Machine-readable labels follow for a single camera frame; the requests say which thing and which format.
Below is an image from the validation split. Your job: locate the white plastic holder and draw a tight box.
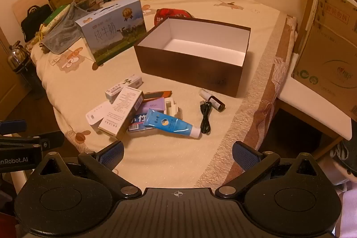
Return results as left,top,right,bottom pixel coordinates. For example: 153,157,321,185
164,97,184,120

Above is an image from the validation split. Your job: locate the large printed cardboard box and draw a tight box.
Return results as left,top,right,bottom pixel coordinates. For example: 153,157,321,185
291,0,357,120

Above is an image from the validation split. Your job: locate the black white sneaker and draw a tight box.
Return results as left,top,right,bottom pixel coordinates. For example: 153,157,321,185
330,140,357,175

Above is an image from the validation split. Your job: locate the white router with antennas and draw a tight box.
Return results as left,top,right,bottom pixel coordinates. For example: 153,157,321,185
85,100,112,127

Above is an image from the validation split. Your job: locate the orange utility knife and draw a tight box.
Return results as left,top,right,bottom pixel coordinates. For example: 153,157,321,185
143,90,172,101

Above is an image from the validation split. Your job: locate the blue floss box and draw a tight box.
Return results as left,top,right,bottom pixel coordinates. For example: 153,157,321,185
127,114,154,133

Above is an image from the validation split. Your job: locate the blue tube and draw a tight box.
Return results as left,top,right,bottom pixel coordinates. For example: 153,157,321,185
143,109,201,139

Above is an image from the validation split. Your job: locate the black usb cable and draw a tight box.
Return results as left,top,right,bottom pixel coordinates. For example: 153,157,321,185
199,100,213,135

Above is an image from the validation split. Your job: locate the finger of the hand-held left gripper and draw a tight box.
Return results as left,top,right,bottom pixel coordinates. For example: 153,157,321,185
0,130,65,150
0,120,27,135

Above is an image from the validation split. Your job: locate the brown spray bottle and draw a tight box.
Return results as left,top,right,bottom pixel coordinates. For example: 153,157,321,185
199,89,226,112

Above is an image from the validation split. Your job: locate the black bag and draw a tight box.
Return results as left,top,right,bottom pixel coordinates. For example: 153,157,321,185
21,5,51,35

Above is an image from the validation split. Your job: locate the brown storage box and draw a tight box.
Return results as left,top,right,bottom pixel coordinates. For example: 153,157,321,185
134,18,251,98

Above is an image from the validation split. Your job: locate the grey cloth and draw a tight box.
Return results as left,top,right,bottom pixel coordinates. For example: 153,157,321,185
41,1,90,54

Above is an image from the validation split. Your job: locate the small white blue box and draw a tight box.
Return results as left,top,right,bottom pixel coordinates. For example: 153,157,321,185
105,83,132,103

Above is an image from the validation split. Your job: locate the purple tube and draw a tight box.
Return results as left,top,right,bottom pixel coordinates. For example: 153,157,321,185
137,97,166,119

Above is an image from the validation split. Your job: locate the blue milk carton box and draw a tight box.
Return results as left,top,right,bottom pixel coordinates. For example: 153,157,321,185
75,0,147,64

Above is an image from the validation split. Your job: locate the white wooden chair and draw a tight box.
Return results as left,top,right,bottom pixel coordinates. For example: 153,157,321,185
275,0,357,157

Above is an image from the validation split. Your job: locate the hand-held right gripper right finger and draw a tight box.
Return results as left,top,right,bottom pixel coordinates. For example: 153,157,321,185
215,141,326,199

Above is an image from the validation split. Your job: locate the tall white medicine box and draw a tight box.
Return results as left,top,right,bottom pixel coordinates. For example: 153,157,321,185
99,87,144,141

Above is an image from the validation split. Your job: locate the green white packet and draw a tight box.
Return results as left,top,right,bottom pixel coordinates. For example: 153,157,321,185
41,4,71,31

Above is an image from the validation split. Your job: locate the red food tin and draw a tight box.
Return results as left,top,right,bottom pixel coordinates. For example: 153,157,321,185
154,8,195,27

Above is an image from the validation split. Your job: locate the printed cream bed sheet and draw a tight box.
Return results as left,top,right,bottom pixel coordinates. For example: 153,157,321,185
29,0,297,192

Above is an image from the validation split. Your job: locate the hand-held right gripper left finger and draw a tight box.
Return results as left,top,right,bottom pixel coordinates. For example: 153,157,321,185
33,141,143,199

